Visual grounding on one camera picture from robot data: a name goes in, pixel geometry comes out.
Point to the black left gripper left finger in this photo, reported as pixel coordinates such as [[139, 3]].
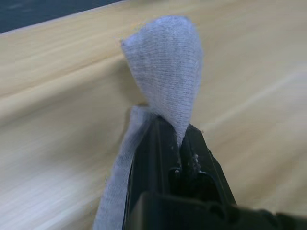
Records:
[[153, 158]]

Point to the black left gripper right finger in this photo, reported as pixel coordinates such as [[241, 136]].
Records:
[[204, 165]]

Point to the light grey sock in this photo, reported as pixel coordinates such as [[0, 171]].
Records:
[[165, 76]]

